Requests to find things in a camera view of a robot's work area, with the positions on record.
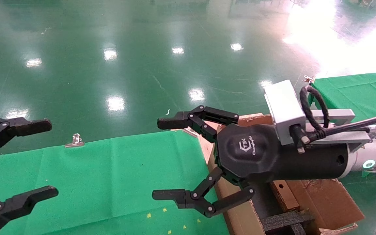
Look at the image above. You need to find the silver camera mount bracket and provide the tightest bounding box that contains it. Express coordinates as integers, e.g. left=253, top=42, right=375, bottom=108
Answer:
left=301, top=109, right=371, bottom=154

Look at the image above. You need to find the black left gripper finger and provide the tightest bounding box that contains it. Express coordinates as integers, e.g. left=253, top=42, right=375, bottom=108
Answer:
left=0, top=186, right=59, bottom=235
left=0, top=117, right=53, bottom=162

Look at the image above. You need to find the large open brown carton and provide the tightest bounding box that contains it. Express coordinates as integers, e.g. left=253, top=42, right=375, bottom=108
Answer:
left=204, top=113, right=365, bottom=235

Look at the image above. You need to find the large green tablecloth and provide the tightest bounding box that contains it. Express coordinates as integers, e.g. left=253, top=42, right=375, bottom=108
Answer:
left=0, top=130, right=229, bottom=235

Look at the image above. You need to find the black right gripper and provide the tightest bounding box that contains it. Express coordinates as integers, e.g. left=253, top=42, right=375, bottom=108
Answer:
left=151, top=105, right=352, bottom=218

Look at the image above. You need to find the small cardboard box with hole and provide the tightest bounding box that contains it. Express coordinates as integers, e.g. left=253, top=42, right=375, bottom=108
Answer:
left=271, top=180, right=301, bottom=212

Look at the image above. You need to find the green tablecloth with hanging corner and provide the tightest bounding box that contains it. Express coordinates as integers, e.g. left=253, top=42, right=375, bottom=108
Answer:
left=309, top=70, right=376, bottom=178

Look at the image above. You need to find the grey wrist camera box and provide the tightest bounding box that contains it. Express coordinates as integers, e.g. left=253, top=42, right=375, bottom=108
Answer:
left=264, top=79, right=307, bottom=146

